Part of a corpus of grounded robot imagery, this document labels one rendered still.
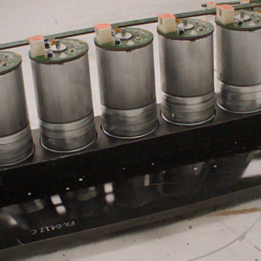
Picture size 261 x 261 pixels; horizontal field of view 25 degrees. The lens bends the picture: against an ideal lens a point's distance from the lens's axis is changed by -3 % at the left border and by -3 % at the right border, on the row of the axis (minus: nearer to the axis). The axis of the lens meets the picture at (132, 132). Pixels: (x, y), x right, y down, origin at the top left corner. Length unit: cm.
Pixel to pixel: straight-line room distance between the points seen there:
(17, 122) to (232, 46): 10
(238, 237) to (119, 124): 7
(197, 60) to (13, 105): 8
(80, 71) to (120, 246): 7
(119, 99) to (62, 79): 3
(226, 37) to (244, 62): 1
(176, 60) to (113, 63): 3
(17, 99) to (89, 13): 27
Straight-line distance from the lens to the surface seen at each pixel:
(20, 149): 25
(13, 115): 25
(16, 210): 24
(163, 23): 26
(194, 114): 27
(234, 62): 27
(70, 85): 24
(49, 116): 25
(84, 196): 25
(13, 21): 51
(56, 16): 51
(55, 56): 24
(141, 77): 25
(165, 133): 26
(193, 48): 26
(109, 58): 25
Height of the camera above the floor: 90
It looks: 29 degrees down
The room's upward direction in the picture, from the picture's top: 4 degrees counter-clockwise
